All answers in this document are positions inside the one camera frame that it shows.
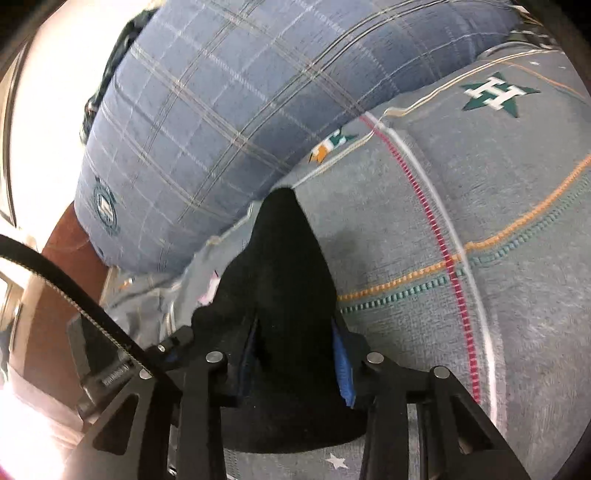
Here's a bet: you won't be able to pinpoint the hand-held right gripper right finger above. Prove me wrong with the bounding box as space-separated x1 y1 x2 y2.
330 318 532 480

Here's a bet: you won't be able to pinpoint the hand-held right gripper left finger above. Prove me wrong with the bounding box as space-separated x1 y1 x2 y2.
65 318 259 480

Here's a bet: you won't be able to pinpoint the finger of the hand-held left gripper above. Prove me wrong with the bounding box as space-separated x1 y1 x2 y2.
154 325 199 370

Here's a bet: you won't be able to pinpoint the black pants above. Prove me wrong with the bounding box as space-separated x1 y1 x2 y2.
191 186 371 455

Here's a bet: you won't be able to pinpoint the black toothed belt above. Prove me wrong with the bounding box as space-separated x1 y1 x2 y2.
0 233 158 377

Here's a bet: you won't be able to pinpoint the brown headboard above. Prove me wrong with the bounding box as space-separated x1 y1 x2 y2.
9 200 114 430

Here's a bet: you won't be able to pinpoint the grey star-printed bedsheet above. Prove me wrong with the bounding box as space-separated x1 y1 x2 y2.
104 44 591 480

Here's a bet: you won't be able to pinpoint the blue plaid pillow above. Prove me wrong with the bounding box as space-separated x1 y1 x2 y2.
75 0 525 274

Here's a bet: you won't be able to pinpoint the folded dark plaid cloth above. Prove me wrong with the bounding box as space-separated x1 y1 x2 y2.
82 0 160 144

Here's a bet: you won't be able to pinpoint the wooden bed frame rail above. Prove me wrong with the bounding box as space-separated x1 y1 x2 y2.
98 265 123 308

